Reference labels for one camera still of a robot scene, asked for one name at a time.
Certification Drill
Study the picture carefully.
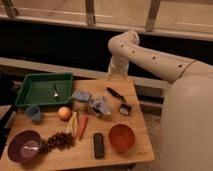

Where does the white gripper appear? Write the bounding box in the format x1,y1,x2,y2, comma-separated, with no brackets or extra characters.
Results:
108,57,129,79

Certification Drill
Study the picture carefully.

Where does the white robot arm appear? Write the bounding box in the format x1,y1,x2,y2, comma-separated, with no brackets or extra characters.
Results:
108,30,213,171

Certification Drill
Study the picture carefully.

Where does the blue plastic cup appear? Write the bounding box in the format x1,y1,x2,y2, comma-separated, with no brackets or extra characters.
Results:
25,105,41,122

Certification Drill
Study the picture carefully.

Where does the blue lidded plastic container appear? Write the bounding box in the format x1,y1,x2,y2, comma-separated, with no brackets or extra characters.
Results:
71,90,92,111

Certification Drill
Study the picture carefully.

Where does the orange carrot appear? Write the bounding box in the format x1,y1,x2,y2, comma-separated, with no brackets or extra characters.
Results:
77,115,88,140

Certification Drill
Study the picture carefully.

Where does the red bowl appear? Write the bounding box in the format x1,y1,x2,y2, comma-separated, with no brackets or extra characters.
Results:
108,124,135,152

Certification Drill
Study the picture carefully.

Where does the green plastic tray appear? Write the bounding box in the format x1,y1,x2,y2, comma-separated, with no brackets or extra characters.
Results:
15,73,73,108

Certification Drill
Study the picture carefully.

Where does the orange apple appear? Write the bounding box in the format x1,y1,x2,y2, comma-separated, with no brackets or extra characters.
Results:
58,106,72,121

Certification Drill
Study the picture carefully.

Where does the black rectangular remote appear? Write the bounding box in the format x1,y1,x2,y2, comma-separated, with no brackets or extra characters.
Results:
93,133,105,159

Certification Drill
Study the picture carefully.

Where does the dark grape bunch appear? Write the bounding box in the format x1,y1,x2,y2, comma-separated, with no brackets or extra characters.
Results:
40,132,75,154

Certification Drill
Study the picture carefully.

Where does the purple bowl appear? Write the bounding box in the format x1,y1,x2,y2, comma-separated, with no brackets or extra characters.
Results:
7,130,42,163

